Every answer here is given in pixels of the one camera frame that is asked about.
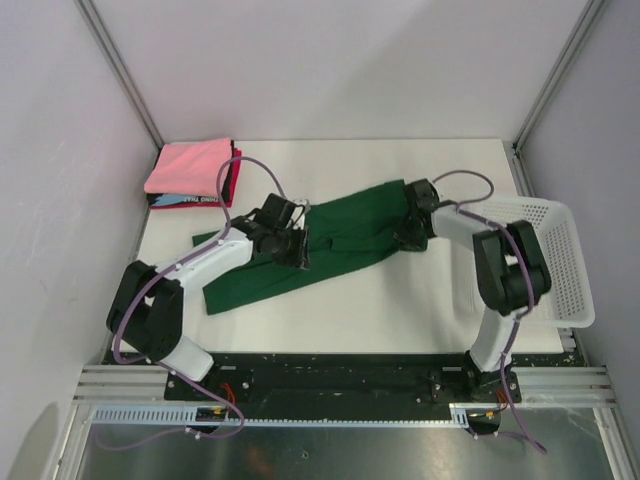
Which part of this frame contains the green t shirt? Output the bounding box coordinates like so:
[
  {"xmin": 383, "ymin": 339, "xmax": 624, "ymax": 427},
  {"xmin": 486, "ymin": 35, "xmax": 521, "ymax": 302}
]
[{"xmin": 203, "ymin": 180, "xmax": 428, "ymax": 316}]

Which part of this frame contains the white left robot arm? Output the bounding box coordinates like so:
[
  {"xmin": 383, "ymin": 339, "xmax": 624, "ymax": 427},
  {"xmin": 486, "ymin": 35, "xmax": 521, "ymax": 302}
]
[{"xmin": 106, "ymin": 194, "xmax": 310, "ymax": 400}]

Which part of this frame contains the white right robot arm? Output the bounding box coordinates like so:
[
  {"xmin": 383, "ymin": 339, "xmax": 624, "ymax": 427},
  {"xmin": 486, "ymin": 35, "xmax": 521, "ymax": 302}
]
[{"xmin": 395, "ymin": 179, "xmax": 552, "ymax": 401}]

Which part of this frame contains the red folded t shirt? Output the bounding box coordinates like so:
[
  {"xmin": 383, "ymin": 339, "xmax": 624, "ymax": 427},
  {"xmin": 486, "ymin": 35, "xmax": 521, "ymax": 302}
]
[{"xmin": 149, "ymin": 147, "xmax": 245, "ymax": 211}]

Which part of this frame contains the black printed folded t shirt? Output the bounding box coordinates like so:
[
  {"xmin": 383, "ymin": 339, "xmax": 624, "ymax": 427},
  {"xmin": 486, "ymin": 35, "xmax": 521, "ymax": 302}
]
[{"xmin": 147, "ymin": 146, "xmax": 240, "ymax": 207}]

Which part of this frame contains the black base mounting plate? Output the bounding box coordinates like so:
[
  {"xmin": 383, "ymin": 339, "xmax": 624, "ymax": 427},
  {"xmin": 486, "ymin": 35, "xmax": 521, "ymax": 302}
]
[{"xmin": 163, "ymin": 352, "xmax": 523, "ymax": 407}]

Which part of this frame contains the white perforated plastic basket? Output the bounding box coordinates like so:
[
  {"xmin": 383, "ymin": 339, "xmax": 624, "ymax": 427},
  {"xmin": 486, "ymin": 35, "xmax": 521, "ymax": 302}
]
[{"xmin": 463, "ymin": 195, "xmax": 595, "ymax": 328}]

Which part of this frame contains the grey slotted cable duct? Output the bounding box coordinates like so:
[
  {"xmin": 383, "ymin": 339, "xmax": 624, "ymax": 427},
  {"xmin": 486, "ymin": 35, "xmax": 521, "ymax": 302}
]
[{"xmin": 89, "ymin": 403, "xmax": 474, "ymax": 429}]

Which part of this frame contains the right aluminium frame post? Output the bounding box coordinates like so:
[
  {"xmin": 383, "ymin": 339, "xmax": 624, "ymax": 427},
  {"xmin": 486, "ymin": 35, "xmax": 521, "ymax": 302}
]
[{"xmin": 513, "ymin": 0, "xmax": 609, "ymax": 151}]

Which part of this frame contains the aluminium frame post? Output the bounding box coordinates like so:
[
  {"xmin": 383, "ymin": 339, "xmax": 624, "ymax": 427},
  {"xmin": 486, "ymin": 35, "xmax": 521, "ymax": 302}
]
[
  {"xmin": 513, "ymin": 0, "xmax": 609, "ymax": 151},
  {"xmin": 74, "ymin": 0, "xmax": 164, "ymax": 150}
]

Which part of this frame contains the left aluminium frame post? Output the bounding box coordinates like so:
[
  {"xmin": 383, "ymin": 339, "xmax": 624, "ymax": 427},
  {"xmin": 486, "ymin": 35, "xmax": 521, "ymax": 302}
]
[{"xmin": 74, "ymin": 0, "xmax": 164, "ymax": 150}]

